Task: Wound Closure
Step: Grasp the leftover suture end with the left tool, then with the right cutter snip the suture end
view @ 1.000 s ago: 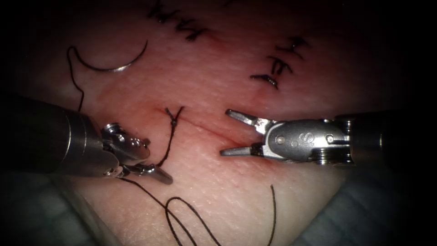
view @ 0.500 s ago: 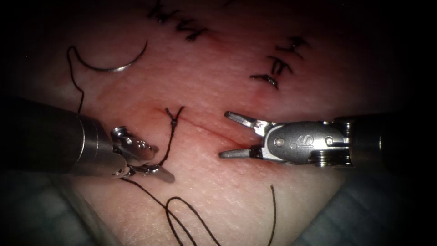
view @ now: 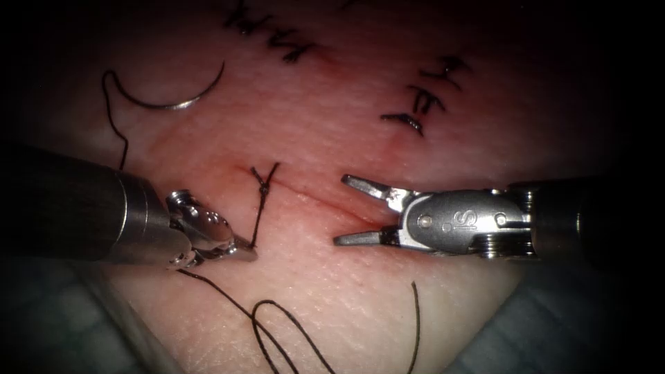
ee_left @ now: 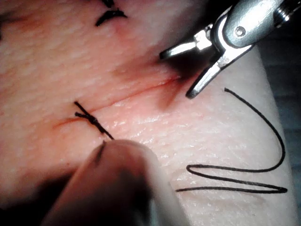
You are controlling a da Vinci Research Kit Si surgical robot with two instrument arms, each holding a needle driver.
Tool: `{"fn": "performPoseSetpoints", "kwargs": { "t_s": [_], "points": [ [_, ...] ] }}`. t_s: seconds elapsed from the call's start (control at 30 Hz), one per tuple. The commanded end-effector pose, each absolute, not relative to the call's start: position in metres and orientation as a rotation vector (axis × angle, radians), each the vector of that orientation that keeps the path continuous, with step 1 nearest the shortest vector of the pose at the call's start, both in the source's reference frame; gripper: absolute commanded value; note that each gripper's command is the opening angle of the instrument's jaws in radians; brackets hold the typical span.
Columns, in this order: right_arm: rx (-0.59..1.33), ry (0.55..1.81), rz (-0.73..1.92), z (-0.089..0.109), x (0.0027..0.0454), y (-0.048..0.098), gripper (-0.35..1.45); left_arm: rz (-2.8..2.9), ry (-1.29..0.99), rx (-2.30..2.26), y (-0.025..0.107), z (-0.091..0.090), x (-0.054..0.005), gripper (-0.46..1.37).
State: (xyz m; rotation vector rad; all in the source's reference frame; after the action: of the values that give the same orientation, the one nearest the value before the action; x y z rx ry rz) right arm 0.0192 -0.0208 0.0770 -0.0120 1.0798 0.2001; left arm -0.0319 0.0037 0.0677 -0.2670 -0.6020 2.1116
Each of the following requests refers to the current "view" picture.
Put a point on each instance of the left arm needle driver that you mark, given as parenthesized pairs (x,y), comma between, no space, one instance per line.
(205,226)

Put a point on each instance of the left arm needle driver jaw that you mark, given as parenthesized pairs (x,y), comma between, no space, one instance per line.
(245,251)

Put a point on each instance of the right arm needle driver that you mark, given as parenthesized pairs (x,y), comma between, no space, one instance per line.
(462,221)

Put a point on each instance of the right arm needle driver jaw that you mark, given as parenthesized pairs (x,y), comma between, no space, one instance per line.
(363,238)
(371,188)

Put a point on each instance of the black thread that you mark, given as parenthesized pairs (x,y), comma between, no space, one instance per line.
(264,189)

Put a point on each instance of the dark left arm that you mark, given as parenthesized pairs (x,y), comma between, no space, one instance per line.
(93,208)

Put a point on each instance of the dark right arm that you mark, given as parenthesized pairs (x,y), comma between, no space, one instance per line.
(566,223)

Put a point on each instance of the tissue pad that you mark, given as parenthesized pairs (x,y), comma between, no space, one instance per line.
(322,114)

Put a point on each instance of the black stitching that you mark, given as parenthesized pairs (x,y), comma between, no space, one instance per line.
(291,51)
(422,101)

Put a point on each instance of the curved steel needle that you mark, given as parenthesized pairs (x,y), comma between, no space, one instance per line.
(166,107)

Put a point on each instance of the grey-green cloth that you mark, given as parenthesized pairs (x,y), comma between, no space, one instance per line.
(561,322)
(57,317)

